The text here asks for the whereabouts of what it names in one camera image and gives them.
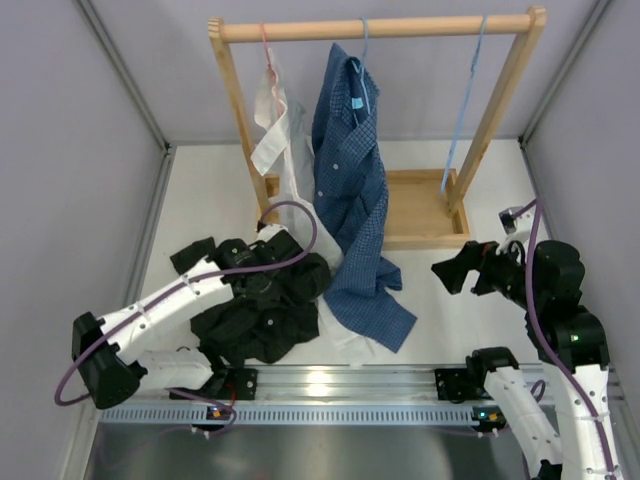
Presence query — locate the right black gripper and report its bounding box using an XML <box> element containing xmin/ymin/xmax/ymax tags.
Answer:
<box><xmin>431</xmin><ymin>233</ymin><xmax>544</xmax><ymax>310</ymax></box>

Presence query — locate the black striped shirt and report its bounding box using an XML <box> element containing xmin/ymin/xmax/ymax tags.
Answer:
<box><xmin>170</xmin><ymin>237</ymin><xmax>331</xmax><ymax>368</ymax></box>

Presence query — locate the light blue hanger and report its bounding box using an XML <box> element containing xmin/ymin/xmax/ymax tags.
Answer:
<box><xmin>439</xmin><ymin>15</ymin><xmax>488</xmax><ymax>196</ymax></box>

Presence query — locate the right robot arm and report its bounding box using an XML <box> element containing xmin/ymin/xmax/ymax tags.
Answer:
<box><xmin>431</xmin><ymin>240</ymin><xmax>623</xmax><ymax>479</ymax></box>

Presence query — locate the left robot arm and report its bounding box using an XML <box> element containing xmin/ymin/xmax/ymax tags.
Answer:
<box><xmin>72</xmin><ymin>229</ymin><xmax>307</xmax><ymax>410</ymax></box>

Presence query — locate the white shirt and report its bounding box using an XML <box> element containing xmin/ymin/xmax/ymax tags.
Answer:
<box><xmin>249</xmin><ymin>48</ymin><xmax>377</xmax><ymax>370</ymax></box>

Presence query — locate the blue checked shirt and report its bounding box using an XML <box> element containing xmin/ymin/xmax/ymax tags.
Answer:
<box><xmin>311</xmin><ymin>44</ymin><xmax>417</xmax><ymax>353</ymax></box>

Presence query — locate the blue hanger with shirt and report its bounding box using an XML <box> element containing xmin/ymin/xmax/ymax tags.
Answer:
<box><xmin>353</xmin><ymin>17</ymin><xmax>371</xmax><ymax>115</ymax></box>

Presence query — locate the wooden clothes rack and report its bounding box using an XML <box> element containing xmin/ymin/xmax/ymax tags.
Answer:
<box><xmin>208</xmin><ymin>6</ymin><xmax>547</xmax><ymax>251</ymax></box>

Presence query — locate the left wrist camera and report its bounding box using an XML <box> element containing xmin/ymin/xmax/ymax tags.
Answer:
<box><xmin>256</xmin><ymin>221</ymin><xmax>288</xmax><ymax>242</ymax></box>

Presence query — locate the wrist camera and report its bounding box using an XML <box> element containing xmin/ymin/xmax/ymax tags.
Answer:
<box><xmin>256</xmin><ymin>221</ymin><xmax>288</xmax><ymax>242</ymax></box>
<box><xmin>497</xmin><ymin>201</ymin><xmax>536</xmax><ymax>254</ymax></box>

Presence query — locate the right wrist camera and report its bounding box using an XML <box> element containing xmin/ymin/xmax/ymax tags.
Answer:
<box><xmin>497</xmin><ymin>201</ymin><xmax>536</xmax><ymax>254</ymax></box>

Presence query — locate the aluminium mounting rail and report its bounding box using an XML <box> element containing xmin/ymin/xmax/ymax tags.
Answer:
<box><xmin>144</xmin><ymin>363</ymin><xmax>621</xmax><ymax>404</ymax></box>

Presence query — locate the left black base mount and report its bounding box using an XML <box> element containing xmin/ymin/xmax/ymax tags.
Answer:
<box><xmin>215</xmin><ymin>368</ymin><xmax>258</xmax><ymax>401</ymax></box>

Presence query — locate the slotted grey cable duct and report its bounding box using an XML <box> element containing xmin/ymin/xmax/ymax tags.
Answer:
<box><xmin>100</xmin><ymin>402</ymin><xmax>503</xmax><ymax>429</ymax></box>

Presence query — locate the pink wire hanger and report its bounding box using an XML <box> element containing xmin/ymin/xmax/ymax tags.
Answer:
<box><xmin>259</xmin><ymin>22</ymin><xmax>283</xmax><ymax>117</ymax></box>

